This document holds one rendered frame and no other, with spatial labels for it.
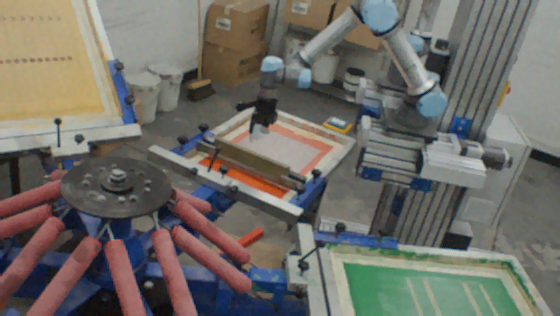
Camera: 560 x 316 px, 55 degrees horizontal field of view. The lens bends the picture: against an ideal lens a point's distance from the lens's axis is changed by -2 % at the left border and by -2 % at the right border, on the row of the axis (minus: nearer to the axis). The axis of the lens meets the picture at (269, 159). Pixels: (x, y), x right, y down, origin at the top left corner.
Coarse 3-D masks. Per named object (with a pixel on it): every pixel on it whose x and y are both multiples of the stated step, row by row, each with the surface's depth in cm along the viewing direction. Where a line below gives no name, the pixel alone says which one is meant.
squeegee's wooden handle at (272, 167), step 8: (216, 144) 233; (224, 144) 230; (232, 144) 229; (224, 152) 232; (232, 152) 230; (240, 152) 228; (248, 152) 226; (240, 160) 230; (248, 160) 228; (256, 160) 226; (264, 160) 224; (272, 160) 223; (256, 168) 227; (264, 168) 225; (272, 168) 223; (280, 168) 222; (288, 168) 221
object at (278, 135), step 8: (272, 128) 273; (280, 128) 275; (240, 136) 260; (248, 136) 261; (264, 136) 264; (272, 136) 265; (280, 136) 267; (288, 136) 268; (240, 144) 253; (248, 144) 254; (256, 144) 255; (264, 144) 257; (272, 144) 258; (280, 144) 260; (256, 152) 249; (264, 152) 250; (272, 152) 252; (200, 160) 234; (208, 160) 235; (216, 160) 236; (216, 168) 231; (232, 168) 233; (240, 168) 234; (232, 176) 227; (240, 176) 228
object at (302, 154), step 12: (288, 144) 261; (300, 144) 263; (312, 144) 265; (324, 144) 268; (276, 156) 249; (288, 156) 251; (300, 156) 253; (312, 156) 255; (300, 168) 243; (312, 168) 245; (240, 180) 226; (252, 180) 227; (264, 180) 229; (264, 192) 221; (276, 192) 222
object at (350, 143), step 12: (252, 108) 281; (240, 120) 268; (288, 120) 280; (300, 120) 279; (216, 132) 252; (312, 132) 276; (324, 132) 273; (336, 132) 273; (348, 144) 264; (336, 156) 251; (348, 156) 261; (324, 168) 239; (336, 168) 248; (324, 180) 236
